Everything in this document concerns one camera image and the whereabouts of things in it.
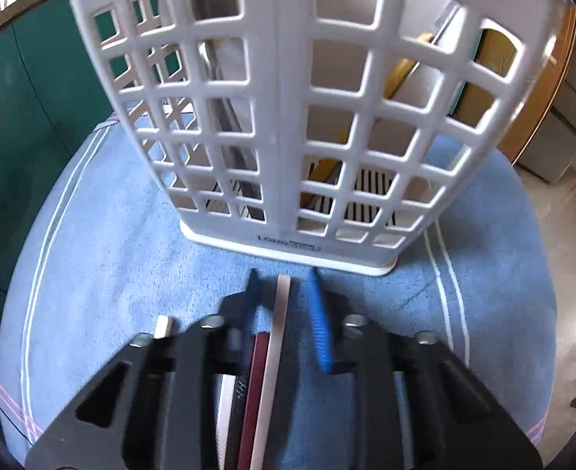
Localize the white chopstick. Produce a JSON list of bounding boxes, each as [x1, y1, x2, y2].
[[216, 374, 237, 470], [153, 314, 173, 338]]

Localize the dark red chopstick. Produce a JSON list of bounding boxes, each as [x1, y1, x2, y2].
[[237, 332, 270, 470]]

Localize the silver grey chopstick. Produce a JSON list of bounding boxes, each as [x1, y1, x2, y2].
[[249, 275, 291, 470]]

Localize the blue striped towel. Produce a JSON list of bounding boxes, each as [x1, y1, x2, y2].
[[0, 123, 556, 469]]

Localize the wooden glass sliding door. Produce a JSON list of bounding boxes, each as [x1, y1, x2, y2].
[[498, 6, 576, 165]]

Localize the white plastic utensil basket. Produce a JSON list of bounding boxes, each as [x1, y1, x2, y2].
[[70, 0, 567, 276]]

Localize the teal lower cabinets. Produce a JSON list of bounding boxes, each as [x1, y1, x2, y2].
[[0, 0, 112, 428]]

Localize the silver refrigerator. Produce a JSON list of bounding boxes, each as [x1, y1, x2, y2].
[[518, 42, 576, 184]]

